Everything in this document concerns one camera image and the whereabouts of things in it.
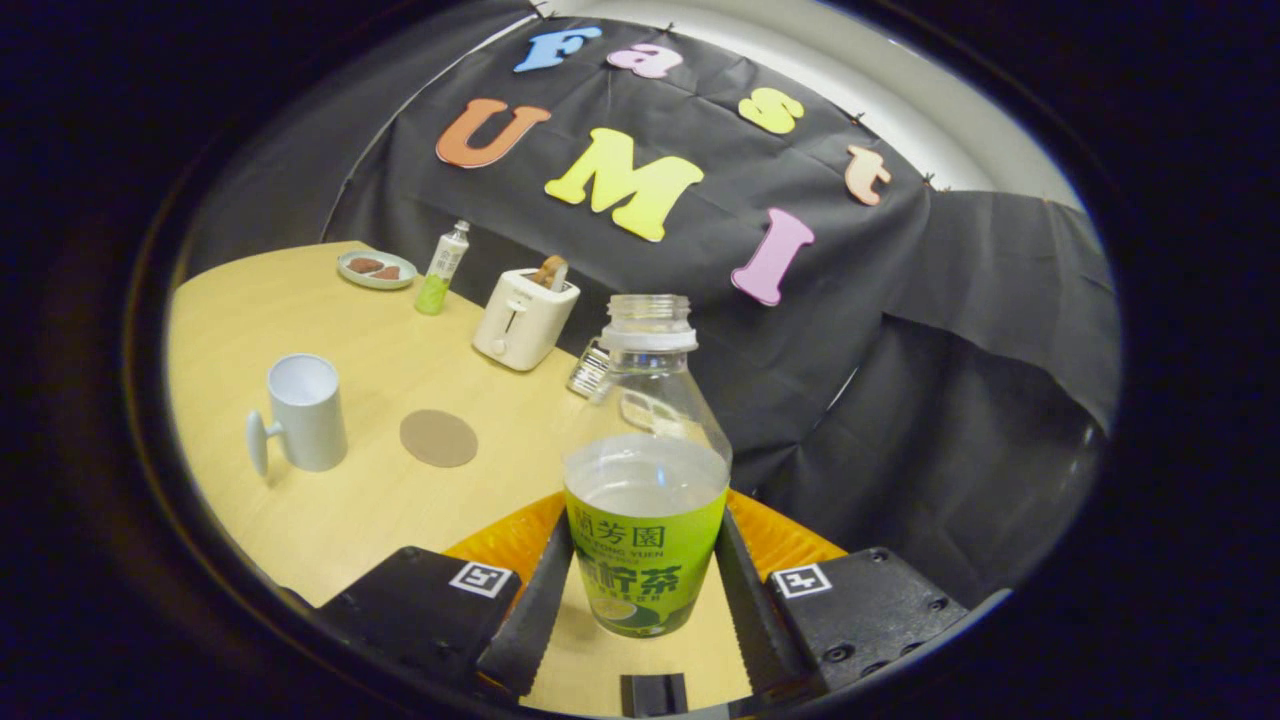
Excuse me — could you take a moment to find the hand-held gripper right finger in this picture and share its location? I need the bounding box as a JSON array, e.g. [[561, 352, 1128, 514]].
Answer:
[[713, 490, 971, 701]]

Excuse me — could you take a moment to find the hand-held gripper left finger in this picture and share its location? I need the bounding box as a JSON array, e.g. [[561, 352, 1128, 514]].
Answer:
[[318, 490, 576, 698]]

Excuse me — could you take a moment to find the green label juice bottle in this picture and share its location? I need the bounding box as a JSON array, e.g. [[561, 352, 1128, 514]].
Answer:
[[562, 294, 733, 639]]

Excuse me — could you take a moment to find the round brown coaster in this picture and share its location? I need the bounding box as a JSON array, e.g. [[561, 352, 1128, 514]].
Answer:
[[399, 409, 479, 469]]

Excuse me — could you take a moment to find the pale blue cup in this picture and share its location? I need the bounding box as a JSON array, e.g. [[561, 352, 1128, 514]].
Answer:
[[246, 354, 349, 478]]

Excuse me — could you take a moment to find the small green drink bottle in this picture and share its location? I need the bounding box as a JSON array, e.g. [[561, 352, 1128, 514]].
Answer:
[[415, 221, 471, 317]]

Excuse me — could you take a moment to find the wooden table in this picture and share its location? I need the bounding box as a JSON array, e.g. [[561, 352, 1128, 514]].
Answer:
[[165, 241, 753, 716]]

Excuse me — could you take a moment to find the metal mesh holder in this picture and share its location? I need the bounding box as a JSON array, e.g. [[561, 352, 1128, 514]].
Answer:
[[567, 337, 613, 399]]

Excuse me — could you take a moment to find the white toaster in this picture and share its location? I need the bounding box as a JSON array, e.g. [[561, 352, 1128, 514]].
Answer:
[[472, 267, 581, 373]]

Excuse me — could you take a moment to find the pale green plate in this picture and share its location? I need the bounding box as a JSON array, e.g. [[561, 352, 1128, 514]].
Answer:
[[337, 249, 418, 291]]

